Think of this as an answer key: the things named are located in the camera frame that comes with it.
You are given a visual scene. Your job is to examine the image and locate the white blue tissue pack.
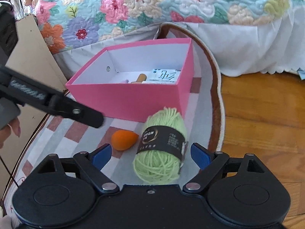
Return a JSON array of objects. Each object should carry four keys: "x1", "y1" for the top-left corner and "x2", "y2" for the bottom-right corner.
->
[{"x1": 143, "y1": 69, "x2": 181, "y2": 84}]

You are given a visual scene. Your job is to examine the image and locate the green yarn ball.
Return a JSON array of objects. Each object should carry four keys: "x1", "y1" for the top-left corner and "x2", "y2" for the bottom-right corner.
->
[{"x1": 133, "y1": 108, "x2": 188, "y2": 185}]

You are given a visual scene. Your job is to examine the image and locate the orange makeup sponge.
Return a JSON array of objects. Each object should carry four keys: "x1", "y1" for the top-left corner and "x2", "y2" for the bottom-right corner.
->
[{"x1": 111, "y1": 130, "x2": 139, "y2": 151}]

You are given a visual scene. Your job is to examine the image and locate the beige wooden cabinet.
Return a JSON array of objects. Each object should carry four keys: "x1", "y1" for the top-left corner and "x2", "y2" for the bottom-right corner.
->
[{"x1": 1, "y1": 15, "x2": 67, "y2": 192}]

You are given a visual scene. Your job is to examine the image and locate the person left hand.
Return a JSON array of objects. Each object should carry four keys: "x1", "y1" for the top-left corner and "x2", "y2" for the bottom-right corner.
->
[{"x1": 0, "y1": 118, "x2": 21, "y2": 149}]

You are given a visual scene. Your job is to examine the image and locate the floral quilt bedspread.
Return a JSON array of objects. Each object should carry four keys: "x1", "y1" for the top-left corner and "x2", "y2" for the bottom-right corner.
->
[{"x1": 35, "y1": 0, "x2": 304, "y2": 54}]

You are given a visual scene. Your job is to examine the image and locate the gold foundation bottle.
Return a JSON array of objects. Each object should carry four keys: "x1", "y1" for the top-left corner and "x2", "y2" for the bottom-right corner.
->
[{"x1": 131, "y1": 73, "x2": 147, "y2": 84}]

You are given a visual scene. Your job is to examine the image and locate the white bed skirt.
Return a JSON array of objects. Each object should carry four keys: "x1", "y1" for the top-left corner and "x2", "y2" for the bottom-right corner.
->
[{"x1": 54, "y1": 6, "x2": 304, "y2": 79}]

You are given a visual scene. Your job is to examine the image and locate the pink cardboard box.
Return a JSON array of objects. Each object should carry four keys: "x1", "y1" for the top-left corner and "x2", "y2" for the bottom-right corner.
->
[{"x1": 66, "y1": 38, "x2": 194, "y2": 122}]

